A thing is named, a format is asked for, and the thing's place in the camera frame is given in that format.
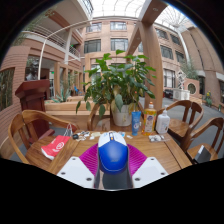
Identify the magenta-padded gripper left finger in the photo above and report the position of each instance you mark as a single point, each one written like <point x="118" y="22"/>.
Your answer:
<point x="76" y="171"/>

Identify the wooden armchair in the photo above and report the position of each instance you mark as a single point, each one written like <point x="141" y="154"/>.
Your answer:
<point x="180" y="126"/>
<point x="20" y="126"/>
<point x="92" y="115"/>
<point x="213" y="125"/>

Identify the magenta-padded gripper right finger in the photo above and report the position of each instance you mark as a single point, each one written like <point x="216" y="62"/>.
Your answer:
<point x="150" y="170"/>

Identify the black binder clip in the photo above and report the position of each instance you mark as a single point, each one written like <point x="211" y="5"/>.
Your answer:
<point x="75" y="136"/>

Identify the dark bust statue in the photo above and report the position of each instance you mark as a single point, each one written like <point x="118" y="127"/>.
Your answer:
<point x="32" y="71"/>

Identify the dark red wooden lectern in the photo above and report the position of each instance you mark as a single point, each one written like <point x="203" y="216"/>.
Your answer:
<point x="33" y="96"/>

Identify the yellow dish soap bottle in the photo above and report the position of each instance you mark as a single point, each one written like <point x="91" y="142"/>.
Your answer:
<point x="149" y="121"/>

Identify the white pump bottle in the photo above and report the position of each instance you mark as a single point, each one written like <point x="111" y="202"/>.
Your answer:
<point x="162" y="123"/>

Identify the white abstract sculpture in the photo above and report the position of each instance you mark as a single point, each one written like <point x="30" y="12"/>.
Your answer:
<point x="181" y="80"/>

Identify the spiky green aloe plant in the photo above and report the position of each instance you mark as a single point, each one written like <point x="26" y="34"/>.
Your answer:
<point x="61" y="96"/>

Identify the green plant in white pot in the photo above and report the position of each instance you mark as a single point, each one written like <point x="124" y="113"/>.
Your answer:
<point x="116" y="80"/>

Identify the long wooden planter box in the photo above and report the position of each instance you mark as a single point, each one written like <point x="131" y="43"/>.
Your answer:
<point x="63" y="108"/>

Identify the blue squeeze tube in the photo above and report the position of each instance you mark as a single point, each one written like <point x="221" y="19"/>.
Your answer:
<point x="136" y="123"/>

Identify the black notebook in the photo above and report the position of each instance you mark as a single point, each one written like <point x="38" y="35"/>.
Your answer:
<point x="202" y="154"/>

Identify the blue and white computer mouse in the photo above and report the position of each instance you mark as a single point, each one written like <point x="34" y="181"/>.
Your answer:
<point x="112" y="156"/>

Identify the red and white bag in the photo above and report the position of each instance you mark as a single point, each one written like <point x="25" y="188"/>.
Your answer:
<point x="55" y="146"/>

